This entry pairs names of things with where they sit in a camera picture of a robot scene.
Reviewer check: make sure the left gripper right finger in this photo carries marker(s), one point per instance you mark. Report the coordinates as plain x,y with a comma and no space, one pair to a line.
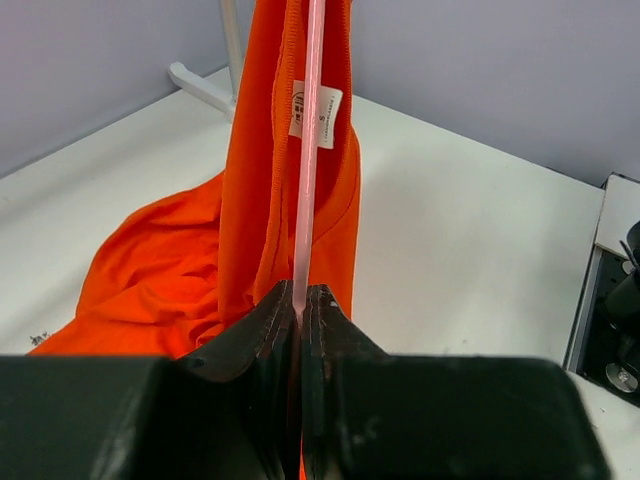
368,414

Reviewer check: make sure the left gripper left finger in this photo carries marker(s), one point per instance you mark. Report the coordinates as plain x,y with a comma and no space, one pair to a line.
227,410

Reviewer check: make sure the orange t shirt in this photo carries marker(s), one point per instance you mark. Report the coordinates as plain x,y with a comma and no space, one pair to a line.
182,270

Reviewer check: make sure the pink wire hanger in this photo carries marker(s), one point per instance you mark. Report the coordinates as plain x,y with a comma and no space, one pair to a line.
308,158

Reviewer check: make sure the white metal clothes rack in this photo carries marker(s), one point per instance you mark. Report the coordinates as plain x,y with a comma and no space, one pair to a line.
220,89

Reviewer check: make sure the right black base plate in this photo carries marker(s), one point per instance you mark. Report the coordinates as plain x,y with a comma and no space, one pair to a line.
605,348

